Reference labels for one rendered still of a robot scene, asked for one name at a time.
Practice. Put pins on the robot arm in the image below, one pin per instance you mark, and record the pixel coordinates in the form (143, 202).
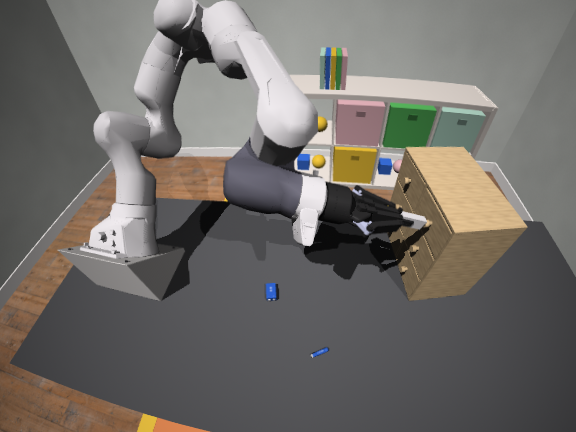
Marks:
(286, 121)

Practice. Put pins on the light wooden chest of drawers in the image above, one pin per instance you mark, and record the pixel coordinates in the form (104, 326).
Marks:
(483, 222)

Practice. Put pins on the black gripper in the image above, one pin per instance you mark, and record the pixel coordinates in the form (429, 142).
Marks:
(341, 207)

